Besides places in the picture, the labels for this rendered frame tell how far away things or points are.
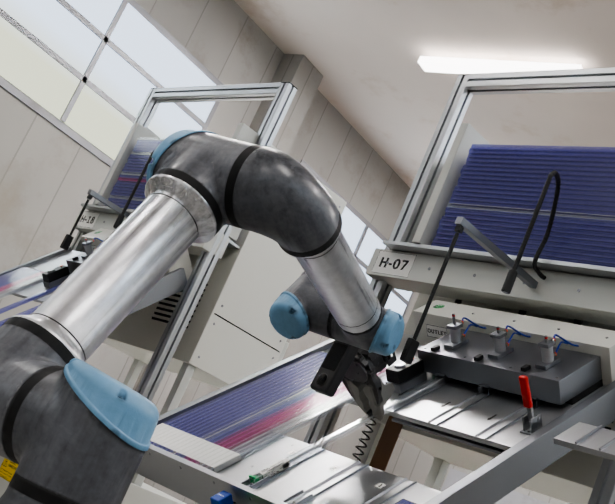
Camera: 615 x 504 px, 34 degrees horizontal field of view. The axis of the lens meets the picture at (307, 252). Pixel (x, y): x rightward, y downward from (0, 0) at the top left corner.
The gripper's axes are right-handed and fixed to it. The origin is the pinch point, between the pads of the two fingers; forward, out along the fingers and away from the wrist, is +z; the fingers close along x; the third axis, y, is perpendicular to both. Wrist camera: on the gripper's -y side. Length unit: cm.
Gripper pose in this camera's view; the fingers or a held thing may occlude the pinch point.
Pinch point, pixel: (372, 415)
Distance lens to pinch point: 191.4
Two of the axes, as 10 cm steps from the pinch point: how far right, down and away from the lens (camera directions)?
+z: 3.2, 8.6, 3.9
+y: 6.8, -5.0, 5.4
